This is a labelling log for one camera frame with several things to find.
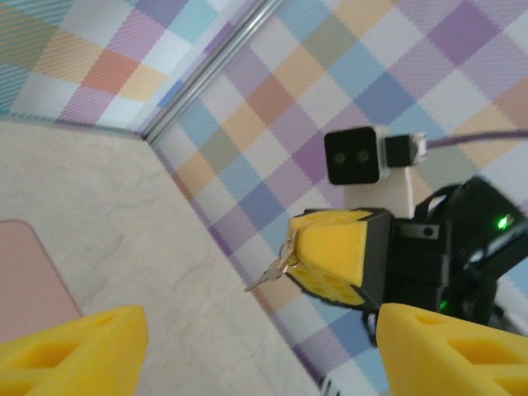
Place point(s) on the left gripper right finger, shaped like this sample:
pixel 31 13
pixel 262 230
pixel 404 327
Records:
pixel 433 363

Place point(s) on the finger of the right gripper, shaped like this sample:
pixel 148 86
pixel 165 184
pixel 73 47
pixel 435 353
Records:
pixel 334 255
pixel 330 218

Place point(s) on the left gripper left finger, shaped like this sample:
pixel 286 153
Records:
pixel 82 363

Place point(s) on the small silver key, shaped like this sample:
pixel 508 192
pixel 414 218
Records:
pixel 264 279

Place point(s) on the pink illustrated tin box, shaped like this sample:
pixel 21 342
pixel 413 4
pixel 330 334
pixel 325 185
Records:
pixel 29 272

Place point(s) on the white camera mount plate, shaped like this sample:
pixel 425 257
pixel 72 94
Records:
pixel 379 198

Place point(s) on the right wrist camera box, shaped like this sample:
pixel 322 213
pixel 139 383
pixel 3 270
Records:
pixel 354 156

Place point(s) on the aluminium frame post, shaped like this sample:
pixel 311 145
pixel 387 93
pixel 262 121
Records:
pixel 214 57

